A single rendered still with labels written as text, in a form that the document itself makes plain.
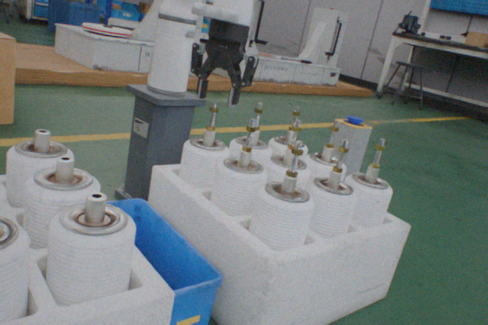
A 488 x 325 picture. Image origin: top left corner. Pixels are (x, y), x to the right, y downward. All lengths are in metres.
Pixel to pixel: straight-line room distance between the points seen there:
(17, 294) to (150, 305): 0.14
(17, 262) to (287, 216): 0.38
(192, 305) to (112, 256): 0.22
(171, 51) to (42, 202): 0.54
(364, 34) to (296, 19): 1.26
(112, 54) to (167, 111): 1.66
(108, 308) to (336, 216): 0.42
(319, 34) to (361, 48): 2.09
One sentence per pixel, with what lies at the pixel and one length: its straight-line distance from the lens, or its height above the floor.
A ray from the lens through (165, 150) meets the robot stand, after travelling 1.04.
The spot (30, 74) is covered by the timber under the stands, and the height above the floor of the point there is 0.05.
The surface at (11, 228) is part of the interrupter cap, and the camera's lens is 0.49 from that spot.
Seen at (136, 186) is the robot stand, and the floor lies 0.06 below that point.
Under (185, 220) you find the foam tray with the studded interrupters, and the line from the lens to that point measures 0.80.
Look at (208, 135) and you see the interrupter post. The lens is 0.84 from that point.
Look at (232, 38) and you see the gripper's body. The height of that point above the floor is 0.47.
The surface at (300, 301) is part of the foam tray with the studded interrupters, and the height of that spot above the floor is 0.09.
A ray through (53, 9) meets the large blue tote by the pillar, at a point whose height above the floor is 0.24.
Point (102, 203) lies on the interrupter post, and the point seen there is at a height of 0.28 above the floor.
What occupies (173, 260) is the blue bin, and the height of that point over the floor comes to 0.07.
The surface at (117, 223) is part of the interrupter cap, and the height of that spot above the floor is 0.25.
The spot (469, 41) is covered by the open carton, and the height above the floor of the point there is 0.81.
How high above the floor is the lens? 0.50
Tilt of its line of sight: 18 degrees down
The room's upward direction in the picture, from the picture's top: 12 degrees clockwise
